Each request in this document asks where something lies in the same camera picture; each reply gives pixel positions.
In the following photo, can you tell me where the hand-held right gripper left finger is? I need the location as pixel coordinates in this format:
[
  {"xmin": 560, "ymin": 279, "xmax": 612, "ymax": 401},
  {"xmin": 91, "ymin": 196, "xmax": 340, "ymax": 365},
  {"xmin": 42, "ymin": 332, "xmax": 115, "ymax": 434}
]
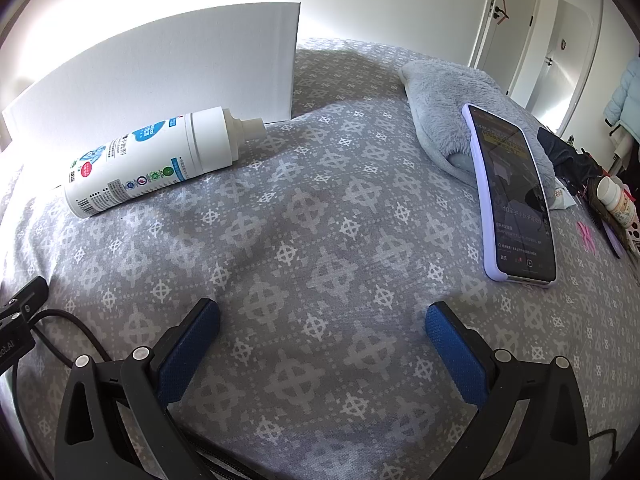
[{"xmin": 55, "ymin": 298, "xmax": 221, "ymax": 480}]

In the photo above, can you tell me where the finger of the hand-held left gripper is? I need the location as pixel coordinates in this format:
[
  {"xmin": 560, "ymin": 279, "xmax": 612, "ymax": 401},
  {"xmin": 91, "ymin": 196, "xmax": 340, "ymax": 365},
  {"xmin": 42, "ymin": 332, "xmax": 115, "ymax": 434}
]
[{"xmin": 0, "ymin": 277, "xmax": 49, "ymax": 333}]

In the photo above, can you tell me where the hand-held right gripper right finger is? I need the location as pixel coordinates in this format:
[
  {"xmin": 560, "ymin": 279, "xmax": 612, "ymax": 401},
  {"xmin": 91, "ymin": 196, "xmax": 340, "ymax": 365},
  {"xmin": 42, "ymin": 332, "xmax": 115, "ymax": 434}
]
[{"xmin": 425, "ymin": 301, "xmax": 591, "ymax": 480}]

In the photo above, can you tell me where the white spray bottle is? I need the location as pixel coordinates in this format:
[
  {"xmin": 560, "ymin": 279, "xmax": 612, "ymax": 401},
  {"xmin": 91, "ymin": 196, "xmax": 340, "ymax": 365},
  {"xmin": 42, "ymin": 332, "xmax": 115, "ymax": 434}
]
[{"xmin": 63, "ymin": 106, "xmax": 267, "ymax": 219}]

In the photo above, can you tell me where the smartphone in lilac case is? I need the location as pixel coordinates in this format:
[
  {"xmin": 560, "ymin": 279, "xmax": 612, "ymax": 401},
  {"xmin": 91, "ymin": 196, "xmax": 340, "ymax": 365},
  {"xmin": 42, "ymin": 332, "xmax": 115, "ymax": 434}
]
[{"xmin": 461, "ymin": 103, "xmax": 558, "ymax": 288}]

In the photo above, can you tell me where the white pill bottle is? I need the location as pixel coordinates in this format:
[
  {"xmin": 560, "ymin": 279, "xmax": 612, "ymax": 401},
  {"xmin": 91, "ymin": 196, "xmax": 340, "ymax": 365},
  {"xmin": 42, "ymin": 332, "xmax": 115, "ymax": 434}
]
[{"xmin": 596, "ymin": 176, "xmax": 636, "ymax": 226}]

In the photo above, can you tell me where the dark cloth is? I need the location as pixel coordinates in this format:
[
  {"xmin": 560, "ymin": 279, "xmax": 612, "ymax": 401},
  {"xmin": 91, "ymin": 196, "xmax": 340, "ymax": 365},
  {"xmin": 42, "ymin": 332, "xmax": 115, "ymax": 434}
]
[{"xmin": 537, "ymin": 127, "xmax": 608, "ymax": 201}]

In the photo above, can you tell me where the grey plush pillow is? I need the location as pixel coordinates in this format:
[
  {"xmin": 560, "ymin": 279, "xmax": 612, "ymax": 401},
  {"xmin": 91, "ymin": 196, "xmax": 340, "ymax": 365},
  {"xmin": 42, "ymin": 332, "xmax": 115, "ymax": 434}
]
[{"xmin": 399, "ymin": 59, "xmax": 561, "ymax": 211}]

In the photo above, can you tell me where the light blue jacket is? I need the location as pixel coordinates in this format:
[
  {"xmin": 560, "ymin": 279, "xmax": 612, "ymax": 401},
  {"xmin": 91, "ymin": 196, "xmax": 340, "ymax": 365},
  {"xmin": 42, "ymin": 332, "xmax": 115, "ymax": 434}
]
[{"xmin": 602, "ymin": 55, "xmax": 640, "ymax": 171}]

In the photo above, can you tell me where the white closet door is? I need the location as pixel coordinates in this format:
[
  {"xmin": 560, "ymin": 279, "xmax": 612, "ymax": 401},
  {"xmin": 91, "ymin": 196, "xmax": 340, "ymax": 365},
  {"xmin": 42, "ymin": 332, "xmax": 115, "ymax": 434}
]
[{"xmin": 525, "ymin": 0, "xmax": 601, "ymax": 133}]

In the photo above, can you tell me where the black cable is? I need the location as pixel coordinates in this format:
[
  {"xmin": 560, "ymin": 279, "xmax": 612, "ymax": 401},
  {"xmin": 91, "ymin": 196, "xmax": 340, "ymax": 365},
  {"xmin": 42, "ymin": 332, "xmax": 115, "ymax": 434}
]
[{"xmin": 10, "ymin": 308, "xmax": 113, "ymax": 411}]

